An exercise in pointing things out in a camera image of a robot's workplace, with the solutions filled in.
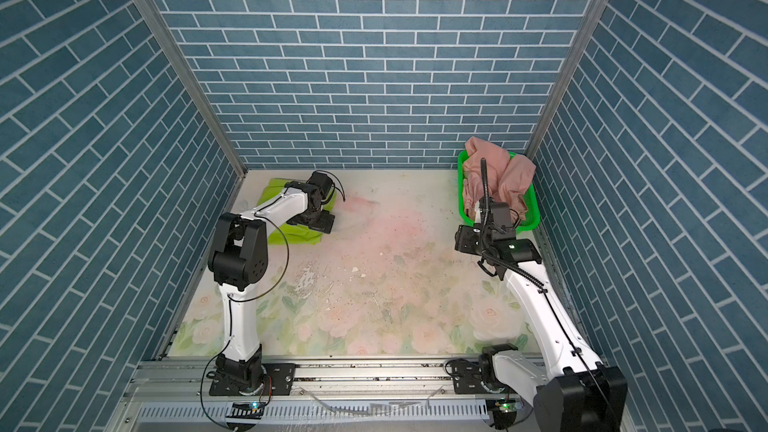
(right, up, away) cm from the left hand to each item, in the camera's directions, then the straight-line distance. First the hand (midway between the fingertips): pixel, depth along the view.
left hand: (313, 224), depth 101 cm
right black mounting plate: (+47, -36, -27) cm, 65 cm away
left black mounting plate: (-1, -37, -27) cm, 46 cm away
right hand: (+47, 0, -20) cm, 51 cm away
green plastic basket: (+73, +4, -4) cm, 74 cm away
